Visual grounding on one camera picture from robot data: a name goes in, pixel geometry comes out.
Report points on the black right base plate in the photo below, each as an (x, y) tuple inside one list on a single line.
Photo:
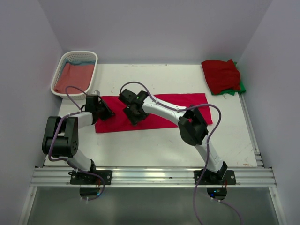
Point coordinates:
[(211, 178)]

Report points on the white perforated plastic basket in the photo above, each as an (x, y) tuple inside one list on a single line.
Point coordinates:
[(74, 92)]

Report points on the aluminium mounting rail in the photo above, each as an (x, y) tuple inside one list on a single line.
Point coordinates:
[(53, 176)]

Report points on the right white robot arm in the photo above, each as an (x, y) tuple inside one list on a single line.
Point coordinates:
[(191, 123)]

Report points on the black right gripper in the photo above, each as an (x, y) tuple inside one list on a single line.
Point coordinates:
[(133, 119)]

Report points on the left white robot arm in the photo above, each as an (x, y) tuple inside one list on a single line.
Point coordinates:
[(61, 137)]

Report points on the salmon pink folded shirt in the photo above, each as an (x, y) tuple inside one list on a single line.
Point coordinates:
[(77, 76)]

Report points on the light blue folded shirt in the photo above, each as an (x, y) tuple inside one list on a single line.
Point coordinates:
[(79, 63)]

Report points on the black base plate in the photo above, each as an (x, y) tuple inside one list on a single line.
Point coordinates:
[(79, 178), (211, 178)]

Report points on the dark red folded shirt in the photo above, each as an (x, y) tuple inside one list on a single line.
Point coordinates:
[(210, 69)]

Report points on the crimson red t-shirt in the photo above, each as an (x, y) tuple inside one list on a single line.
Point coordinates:
[(159, 117)]

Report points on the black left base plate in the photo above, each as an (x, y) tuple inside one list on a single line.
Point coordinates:
[(79, 178)]

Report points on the green folded shirt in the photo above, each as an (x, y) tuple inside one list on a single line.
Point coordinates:
[(228, 81)]

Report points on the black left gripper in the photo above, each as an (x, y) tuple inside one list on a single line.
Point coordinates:
[(108, 112)]

